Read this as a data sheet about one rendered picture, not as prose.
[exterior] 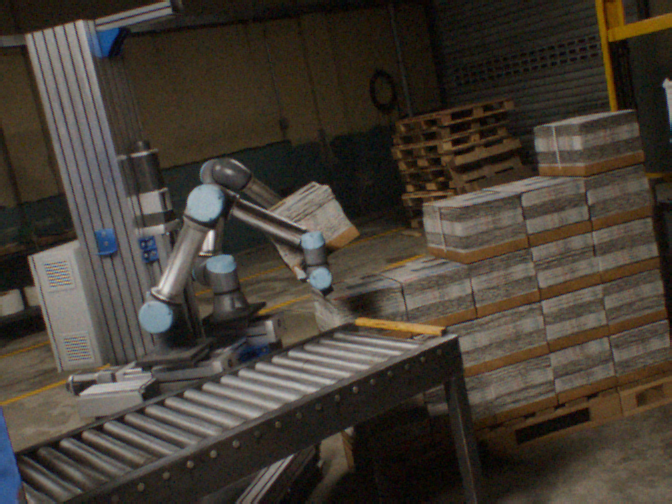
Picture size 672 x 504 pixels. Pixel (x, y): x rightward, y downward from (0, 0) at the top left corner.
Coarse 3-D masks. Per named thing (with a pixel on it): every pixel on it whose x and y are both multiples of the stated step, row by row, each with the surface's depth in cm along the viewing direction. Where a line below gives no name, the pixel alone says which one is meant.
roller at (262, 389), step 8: (224, 376) 268; (232, 376) 265; (224, 384) 265; (232, 384) 261; (240, 384) 258; (248, 384) 255; (256, 384) 252; (264, 384) 250; (256, 392) 250; (264, 392) 246; (272, 392) 243; (280, 392) 241; (288, 392) 238; (296, 392) 237; (280, 400) 239; (288, 400) 236
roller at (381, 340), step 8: (336, 336) 292; (344, 336) 289; (352, 336) 286; (360, 336) 282; (368, 336) 280; (376, 336) 277; (384, 336) 275; (384, 344) 271; (392, 344) 268; (400, 344) 265; (408, 344) 263; (416, 344) 260
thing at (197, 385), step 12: (348, 324) 300; (312, 336) 294; (288, 348) 285; (300, 348) 286; (252, 360) 279; (264, 360) 278; (228, 372) 271; (192, 384) 266; (168, 396) 258; (180, 396) 260; (132, 408) 254; (144, 408) 253; (108, 420) 247; (120, 420) 249; (72, 432) 243; (36, 444) 238; (48, 444) 237; (24, 480) 233
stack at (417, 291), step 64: (512, 256) 350; (576, 256) 359; (320, 320) 360; (512, 320) 352; (576, 320) 361; (512, 384) 355; (576, 384) 364; (384, 448) 343; (448, 448) 350; (512, 448) 359
